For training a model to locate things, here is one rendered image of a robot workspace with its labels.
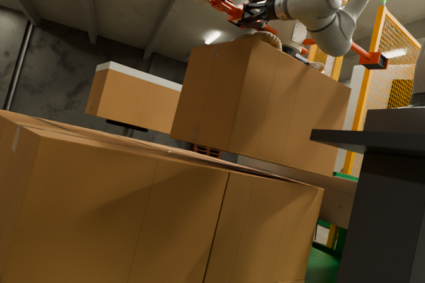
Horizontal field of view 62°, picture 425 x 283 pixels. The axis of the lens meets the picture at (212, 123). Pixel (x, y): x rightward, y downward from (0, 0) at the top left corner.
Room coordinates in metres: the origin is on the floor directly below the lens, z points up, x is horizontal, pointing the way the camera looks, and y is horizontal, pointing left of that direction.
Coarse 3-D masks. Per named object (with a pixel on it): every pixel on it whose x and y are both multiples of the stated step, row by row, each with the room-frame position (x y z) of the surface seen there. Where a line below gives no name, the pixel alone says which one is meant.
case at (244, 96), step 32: (192, 64) 1.45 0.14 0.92; (224, 64) 1.27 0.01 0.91; (256, 64) 1.18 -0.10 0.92; (288, 64) 1.27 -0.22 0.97; (192, 96) 1.40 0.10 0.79; (224, 96) 1.23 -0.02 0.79; (256, 96) 1.20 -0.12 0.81; (288, 96) 1.29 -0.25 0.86; (320, 96) 1.39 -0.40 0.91; (192, 128) 1.35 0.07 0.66; (224, 128) 1.19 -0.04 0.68; (256, 128) 1.22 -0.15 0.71; (288, 128) 1.31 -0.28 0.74; (320, 128) 1.42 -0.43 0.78; (288, 160) 1.34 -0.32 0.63; (320, 160) 1.45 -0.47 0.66
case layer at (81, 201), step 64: (0, 128) 1.11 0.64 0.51; (64, 128) 1.28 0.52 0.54; (0, 192) 0.94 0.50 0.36; (64, 192) 0.83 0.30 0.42; (128, 192) 0.94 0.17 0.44; (192, 192) 1.08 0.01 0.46; (256, 192) 1.26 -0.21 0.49; (320, 192) 1.53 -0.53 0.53; (0, 256) 0.81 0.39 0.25; (64, 256) 0.86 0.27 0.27; (128, 256) 0.97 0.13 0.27; (192, 256) 1.12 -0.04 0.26; (256, 256) 1.32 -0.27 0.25
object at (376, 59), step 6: (372, 54) 1.44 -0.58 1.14; (378, 54) 1.42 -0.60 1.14; (360, 60) 1.48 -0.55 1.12; (366, 60) 1.46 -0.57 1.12; (372, 60) 1.44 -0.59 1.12; (378, 60) 1.42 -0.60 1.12; (384, 60) 1.47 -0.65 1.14; (366, 66) 1.49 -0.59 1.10; (372, 66) 1.48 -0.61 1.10; (378, 66) 1.46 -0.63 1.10; (384, 66) 1.47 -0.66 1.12
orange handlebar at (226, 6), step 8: (216, 0) 1.23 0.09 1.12; (216, 8) 1.29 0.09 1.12; (224, 8) 1.27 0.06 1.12; (232, 8) 1.27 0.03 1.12; (272, 32) 1.41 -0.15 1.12; (304, 40) 1.44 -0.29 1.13; (312, 40) 1.41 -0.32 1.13; (304, 48) 1.54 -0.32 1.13; (352, 48) 1.36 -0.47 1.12; (360, 48) 1.38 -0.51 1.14; (368, 56) 1.42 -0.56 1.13
